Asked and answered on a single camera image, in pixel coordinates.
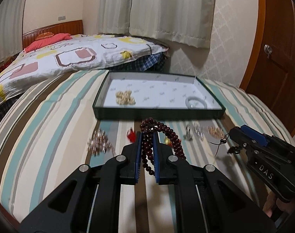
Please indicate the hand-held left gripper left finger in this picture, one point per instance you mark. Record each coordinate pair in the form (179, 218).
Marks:
(137, 155)

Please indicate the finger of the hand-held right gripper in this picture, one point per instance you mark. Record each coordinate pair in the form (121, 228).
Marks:
(256, 134)
(238, 136)

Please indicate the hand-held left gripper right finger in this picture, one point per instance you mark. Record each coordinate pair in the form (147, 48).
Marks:
(156, 160)

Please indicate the red knot charm gold ingot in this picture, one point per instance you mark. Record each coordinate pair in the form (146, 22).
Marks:
(131, 136)

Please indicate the pearl rhinestone brooch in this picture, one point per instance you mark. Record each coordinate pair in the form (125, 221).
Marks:
(100, 143)

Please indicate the green box with white lining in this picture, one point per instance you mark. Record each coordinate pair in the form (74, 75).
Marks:
(162, 89)

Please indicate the person's right hand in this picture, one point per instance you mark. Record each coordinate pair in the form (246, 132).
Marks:
(272, 203)

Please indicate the silver earrings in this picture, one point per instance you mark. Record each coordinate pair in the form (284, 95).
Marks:
(198, 131)

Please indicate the white jade bangle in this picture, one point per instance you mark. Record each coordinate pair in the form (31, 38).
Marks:
(197, 99)

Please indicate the wooden door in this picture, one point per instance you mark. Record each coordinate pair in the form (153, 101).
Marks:
(283, 82)

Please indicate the striped bed sheet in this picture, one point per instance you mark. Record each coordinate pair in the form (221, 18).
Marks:
(52, 126)

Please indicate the blue plaid blanket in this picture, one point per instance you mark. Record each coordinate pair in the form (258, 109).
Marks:
(147, 62)

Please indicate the white patterned quilt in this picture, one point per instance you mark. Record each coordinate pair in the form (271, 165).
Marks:
(72, 58)

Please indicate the cream curtain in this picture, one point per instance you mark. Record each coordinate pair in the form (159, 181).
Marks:
(171, 9)
(106, 7)

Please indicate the red pillow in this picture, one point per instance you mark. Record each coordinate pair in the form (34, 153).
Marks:
(48, 41)

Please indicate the wooden headboard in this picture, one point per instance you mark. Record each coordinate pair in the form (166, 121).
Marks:
(65, 28)

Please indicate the orange cushion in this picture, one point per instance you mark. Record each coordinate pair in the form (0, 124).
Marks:
(43, 35)

